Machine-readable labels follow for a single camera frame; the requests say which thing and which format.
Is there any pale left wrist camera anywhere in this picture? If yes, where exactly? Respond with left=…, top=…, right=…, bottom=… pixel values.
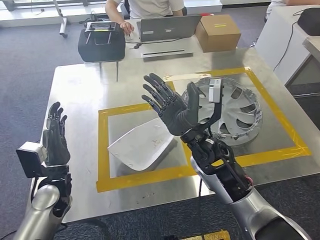
left=15, top=141, right=48, bottom=179

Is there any black carry bag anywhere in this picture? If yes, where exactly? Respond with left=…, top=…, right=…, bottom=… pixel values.
left=77, top=21, right=126, bottom=82

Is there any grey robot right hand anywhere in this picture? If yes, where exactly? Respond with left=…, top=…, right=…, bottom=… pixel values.
left=141, top=72, right=201, bottom=137

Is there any white plastic shell part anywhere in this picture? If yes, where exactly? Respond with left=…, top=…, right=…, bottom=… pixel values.
left=107, top=117, right=175, bottom=172

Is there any white metal support leg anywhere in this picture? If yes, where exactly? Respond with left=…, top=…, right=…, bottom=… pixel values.
left=52, top=0, right=69, bottom=39

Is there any steel workbench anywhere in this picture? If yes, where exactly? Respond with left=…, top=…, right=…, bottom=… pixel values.
left=29, top=34, right=320, bottom=224
left=285, top=34, right=320, bottom=100

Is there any person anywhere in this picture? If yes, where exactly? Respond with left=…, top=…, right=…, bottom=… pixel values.
left=105, top=0, right=186, bottom=36
left=265, top=0, right=320, bottom=19

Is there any black pouch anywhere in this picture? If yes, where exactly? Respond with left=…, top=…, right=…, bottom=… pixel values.
left=297, top=7, right=320, bottom=37

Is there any brown cardboard box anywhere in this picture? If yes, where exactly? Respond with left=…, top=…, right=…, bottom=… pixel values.
left=195, top=14, right=242, bottom=53

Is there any black floor cable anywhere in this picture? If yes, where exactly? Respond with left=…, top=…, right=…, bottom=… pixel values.
left=0, top=230, right=16, bottom=240

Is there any white window ledge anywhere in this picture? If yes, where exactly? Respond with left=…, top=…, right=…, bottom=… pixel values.
left=0, top=0, right=223, bottom=28

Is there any grey metal bar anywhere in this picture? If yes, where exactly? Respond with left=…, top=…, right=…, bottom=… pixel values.
left=140, top=48, right=195, bottom=62

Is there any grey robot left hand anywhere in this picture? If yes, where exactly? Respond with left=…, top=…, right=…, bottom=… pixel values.
left=42, top=101, right=71, bottom=167

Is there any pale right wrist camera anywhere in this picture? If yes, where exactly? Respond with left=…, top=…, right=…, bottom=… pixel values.
left=208, top=78, right=224, bottom=104

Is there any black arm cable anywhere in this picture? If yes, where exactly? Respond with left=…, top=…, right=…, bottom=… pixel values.
left=197, top=178, right=205, bottom=240

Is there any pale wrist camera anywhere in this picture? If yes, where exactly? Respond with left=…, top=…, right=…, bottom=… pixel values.
left=208, top=78, right=224, bottom=104
left=15, top=141, right=48, bottom=179

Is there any black power cable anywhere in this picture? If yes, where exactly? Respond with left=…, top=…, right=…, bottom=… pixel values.
left=272, top=9, right=304, bottom=72

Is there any grey laptop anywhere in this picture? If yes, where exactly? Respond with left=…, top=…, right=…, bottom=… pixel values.
left=137, top=14, right=203, bottom=43

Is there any grey wheel hubcap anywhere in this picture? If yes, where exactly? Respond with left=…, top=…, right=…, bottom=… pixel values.
left=182, top=77, right=263, bottom=147

